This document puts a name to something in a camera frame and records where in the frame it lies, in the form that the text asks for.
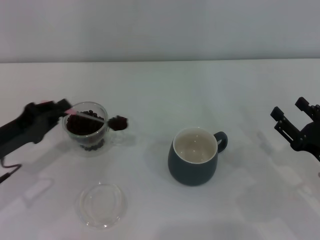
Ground black cable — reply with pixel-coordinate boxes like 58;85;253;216
0;157;22;185

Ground coffee beans pile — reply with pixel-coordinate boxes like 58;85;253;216
66;109;105;136

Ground pink-handled metal spoon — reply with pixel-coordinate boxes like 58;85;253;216
41;99;129;131

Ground small heap coffee beans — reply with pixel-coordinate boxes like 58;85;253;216
108;115;129;131

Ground clear glass saucer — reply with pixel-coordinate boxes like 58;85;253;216
79;181;128;230

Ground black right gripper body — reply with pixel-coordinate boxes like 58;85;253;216
291;121;320;162

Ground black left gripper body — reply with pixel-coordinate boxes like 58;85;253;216
0;113;46;157

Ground dark green ceramic mug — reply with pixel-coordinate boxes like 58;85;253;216
167;126;229;187

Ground double-wall glass cup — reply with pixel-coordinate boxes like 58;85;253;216
61;101;126;159

